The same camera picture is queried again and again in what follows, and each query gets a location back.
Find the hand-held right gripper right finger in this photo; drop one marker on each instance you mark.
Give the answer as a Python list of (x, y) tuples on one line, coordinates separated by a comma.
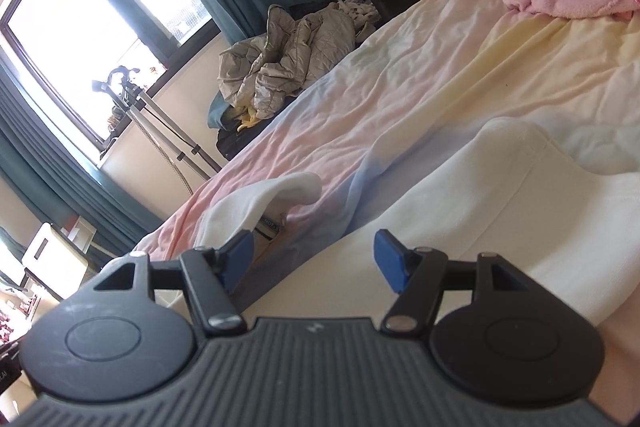
[(392, 259)]

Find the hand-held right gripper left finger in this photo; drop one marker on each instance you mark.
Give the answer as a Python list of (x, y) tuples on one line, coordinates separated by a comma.
[(239, 259)]

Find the cream fleece garment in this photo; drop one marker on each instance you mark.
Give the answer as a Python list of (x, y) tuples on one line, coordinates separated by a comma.
[(500, 217)]

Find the black bag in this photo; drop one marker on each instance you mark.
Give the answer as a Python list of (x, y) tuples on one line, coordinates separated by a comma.
[(235, 144)]

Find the yellow cloth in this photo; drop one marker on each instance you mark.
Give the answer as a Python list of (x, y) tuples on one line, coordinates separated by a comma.
[(247, 121)]

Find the teal cushion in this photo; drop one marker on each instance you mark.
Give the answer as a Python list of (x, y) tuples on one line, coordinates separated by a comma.
[(217, 114)]

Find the small white box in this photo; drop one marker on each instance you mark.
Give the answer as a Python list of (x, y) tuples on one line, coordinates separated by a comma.
[(82, 232)]

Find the standing garment steamer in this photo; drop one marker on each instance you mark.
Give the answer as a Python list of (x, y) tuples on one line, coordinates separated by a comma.
[(150, 112)]

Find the grey quilted jacket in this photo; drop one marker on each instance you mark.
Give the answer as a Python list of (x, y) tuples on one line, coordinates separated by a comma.
[(300, 52)]

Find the pastel bed cover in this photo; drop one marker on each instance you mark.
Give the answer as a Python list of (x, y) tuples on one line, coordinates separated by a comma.
[(400, 82)]

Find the dark framed window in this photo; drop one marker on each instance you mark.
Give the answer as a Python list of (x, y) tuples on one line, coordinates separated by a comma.
[(90, 22)]

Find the white chair with black frame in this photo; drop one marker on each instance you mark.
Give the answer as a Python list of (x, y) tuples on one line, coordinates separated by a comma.
[(50, 257)]

